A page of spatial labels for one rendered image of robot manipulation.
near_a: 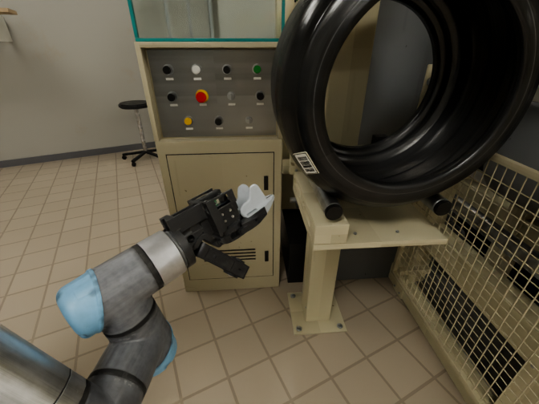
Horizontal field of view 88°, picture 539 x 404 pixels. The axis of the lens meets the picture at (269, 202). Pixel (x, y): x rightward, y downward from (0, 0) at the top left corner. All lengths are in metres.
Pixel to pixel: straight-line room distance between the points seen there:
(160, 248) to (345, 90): 0.77
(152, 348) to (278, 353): 1.06
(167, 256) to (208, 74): 0.94
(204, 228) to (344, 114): 0.69
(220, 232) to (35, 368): 0.26
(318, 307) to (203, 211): 1.14
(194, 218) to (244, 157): 0.84
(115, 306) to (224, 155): 0.94
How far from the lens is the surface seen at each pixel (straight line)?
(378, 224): 0.87
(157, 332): 0.48
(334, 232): 0.73
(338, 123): 1.01
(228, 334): 1.55
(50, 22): 4.20
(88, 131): 4.29
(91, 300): 0.42
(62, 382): 0.40
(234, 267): 0.50
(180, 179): 1.34
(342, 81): 0.99
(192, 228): 0.45
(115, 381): 0.44
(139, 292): 0.42
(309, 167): 0.63
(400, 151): 0.98
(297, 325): 1.56
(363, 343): 1.58
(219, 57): 1.24
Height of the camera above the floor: 1.26
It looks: 29 degrees down
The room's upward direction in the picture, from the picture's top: straight up
